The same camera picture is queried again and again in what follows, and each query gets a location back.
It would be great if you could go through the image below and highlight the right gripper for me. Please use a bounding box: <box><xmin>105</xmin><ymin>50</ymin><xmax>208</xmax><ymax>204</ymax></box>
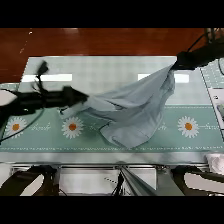
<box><xmin>171</xmin><ymin>49</ymin><xmax>202</xmax><ymax>71</ymax></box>

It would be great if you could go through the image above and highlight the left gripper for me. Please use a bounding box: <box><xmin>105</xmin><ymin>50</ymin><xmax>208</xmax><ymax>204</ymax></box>
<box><xmin>62</xmin><ymin>85</ymin><xmax>90</xmax><ymax>109</ymax></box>

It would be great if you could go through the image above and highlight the light blue shirt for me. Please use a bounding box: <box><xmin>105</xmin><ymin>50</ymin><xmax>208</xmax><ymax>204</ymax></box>
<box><xmin>59</xmin><ymin>64</ymin><xmax>177</xmax><ymax>150</ymax></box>

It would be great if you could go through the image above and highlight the white garment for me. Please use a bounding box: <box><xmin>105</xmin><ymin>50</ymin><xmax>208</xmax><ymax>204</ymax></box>
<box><xmin>204</xmin><ymin>152</ymin><xmax>224</xmax><ymax>176</ymax></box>

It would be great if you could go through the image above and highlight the silver frame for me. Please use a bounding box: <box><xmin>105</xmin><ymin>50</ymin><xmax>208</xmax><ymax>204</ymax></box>
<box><xmin>0</xmin><ymin>161</ymin><xmax>224</xmax><ymax>197</ymax></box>

